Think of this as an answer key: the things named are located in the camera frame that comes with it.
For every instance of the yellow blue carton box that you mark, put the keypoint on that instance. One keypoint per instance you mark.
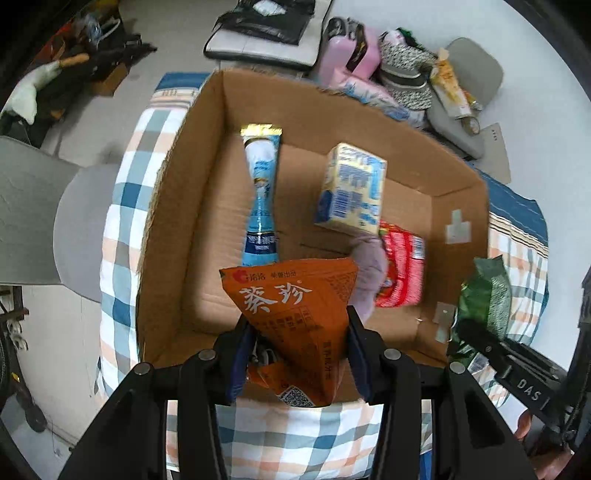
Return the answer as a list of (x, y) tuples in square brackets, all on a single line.
[(351, 198)]

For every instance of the yellow orange snack bag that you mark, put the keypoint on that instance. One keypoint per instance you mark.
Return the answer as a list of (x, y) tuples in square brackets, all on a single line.
[(457, 102)]

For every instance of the red snack packet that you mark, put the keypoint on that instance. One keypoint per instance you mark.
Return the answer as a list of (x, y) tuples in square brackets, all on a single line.
[(405, 253)]

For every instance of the brown cardboard box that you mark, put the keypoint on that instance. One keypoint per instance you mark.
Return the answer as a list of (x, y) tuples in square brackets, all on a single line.
[(199, 211)]

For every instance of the black white patterned bag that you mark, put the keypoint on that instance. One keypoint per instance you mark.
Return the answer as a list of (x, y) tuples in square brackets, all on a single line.
[(405, 71)]

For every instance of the white goose plush toy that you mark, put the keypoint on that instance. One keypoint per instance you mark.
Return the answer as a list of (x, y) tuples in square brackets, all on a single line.
[(22, 102)]

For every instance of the pink suitcase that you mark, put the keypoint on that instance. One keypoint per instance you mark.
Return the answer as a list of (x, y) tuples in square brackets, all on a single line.
[(350, 45)]

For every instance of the black plastic bag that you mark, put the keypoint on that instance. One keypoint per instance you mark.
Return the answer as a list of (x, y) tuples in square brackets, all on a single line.
[(277, 21)]

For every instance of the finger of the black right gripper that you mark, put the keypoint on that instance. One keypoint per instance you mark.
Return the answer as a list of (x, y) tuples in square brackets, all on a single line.
[(527, 374)]

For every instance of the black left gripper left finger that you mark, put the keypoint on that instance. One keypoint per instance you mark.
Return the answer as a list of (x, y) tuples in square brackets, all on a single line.
[(127, 438)]

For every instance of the dark green snack packet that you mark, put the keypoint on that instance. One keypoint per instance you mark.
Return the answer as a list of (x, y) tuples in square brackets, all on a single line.
[(483, 311)]

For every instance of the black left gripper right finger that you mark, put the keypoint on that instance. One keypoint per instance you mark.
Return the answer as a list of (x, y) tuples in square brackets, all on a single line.
[(471, 440)]

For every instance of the blue tube packet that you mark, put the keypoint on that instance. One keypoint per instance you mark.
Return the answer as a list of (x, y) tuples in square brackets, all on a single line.
[(262, 148)]

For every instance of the orange snack packet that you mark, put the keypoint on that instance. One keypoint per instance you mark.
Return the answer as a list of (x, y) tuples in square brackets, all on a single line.
[(298, 309)]

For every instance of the plaid checkered tablecloth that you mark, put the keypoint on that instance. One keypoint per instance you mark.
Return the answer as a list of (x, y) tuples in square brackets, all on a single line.
[(517, 231)]

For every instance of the grey round chair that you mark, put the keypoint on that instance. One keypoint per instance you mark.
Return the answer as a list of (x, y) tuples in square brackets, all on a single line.
[(53, 214)]

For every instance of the lilac cloth bundle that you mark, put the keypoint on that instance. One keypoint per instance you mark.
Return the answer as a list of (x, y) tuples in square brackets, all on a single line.
[(368, 253)]

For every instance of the tape roll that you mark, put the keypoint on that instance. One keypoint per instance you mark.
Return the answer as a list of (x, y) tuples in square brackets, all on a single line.
[(471, 125)]

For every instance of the person's right hand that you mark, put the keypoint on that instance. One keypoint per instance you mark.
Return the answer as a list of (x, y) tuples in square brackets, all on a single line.
[(547, 459)]

